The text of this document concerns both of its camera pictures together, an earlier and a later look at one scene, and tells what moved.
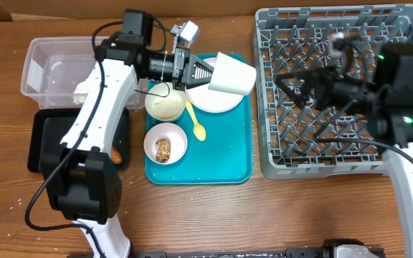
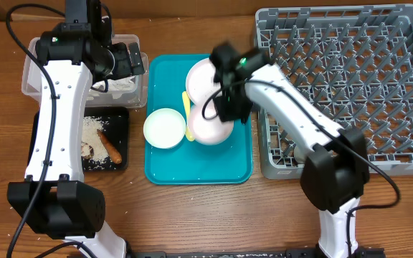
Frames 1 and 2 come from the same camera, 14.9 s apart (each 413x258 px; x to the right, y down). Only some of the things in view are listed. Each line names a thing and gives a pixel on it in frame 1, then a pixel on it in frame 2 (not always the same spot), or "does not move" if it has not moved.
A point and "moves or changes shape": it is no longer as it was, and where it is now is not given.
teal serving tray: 225,156 does not move
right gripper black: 320,75 -> 226,113
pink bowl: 178,140 -> 205,125
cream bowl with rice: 163,103 -> 164,127
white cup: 231,75 moves or changes shape
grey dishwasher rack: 302,142 does not move
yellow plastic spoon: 199,130 -> 189,135
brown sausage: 116,156 does not move
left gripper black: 183,59 -> 125,68
